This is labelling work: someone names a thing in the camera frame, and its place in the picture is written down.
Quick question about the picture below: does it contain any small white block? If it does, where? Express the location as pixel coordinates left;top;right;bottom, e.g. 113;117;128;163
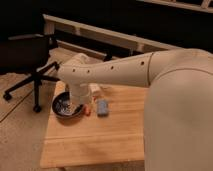
89;83;101;97

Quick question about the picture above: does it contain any blue sponge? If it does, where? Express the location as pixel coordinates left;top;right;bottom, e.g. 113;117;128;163
97;99;109;116

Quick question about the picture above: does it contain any orange red utensil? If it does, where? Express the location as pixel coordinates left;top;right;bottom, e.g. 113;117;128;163
84;104;91;116

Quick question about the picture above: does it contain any black frying pan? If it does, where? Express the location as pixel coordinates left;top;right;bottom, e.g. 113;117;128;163
52;92;83;119

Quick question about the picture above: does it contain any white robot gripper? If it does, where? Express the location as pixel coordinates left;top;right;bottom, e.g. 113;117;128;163
69;84;90;105

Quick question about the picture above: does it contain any black office chair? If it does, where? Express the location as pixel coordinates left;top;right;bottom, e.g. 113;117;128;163
0;36;59;113

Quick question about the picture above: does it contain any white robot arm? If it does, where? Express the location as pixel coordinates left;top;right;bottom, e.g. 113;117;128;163
58;49;213;171

